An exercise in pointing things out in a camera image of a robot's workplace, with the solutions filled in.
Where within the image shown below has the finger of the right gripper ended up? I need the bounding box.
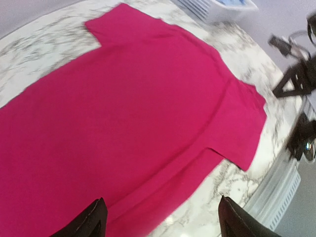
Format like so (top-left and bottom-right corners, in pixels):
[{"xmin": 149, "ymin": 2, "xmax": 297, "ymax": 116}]
[{"xmin": 273, "ymin": 62, "xmax": 316, "ymax": 98}]

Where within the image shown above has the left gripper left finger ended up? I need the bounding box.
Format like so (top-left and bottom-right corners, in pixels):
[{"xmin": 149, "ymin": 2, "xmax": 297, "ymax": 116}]
[{"xmin": 53, "ymin": 198, "xmax": 108, "ymax": 237}]

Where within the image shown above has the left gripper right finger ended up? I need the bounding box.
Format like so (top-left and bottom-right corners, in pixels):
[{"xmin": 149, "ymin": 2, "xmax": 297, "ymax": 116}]
[{"xmin": 218, "ymin": 196, "xmax": 279, "ymax": 237}]

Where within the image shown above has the light blue shirt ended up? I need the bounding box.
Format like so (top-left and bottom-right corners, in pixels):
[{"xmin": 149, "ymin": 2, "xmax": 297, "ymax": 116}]
[{"xmin": 217, "ymin": 0, "xmax": 246, "ymax": 7}]

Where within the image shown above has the magenta t-shirt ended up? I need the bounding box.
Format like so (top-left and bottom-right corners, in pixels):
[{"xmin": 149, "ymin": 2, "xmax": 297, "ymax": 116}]
[{"xmin": 0, "ymin": 3, "xmax": 267, "ymax": 237}]

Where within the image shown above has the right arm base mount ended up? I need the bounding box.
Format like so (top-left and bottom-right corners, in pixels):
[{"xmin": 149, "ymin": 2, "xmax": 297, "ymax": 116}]
[{"xmin": 287, "ymin": 113, "xmax": 316, "ymax": 163}]

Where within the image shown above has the white plastic laundry basket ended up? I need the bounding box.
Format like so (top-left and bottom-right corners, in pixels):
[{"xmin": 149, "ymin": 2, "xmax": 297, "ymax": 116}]
[{"xmin": 179, "ymin": 0, "xmax": 259, "ymax": 24}]

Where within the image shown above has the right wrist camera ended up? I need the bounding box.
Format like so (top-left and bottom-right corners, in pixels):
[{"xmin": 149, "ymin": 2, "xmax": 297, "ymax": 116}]
[{"xmin": 268, "ymin": 31, "xmax": 311, "ymax": 61}]

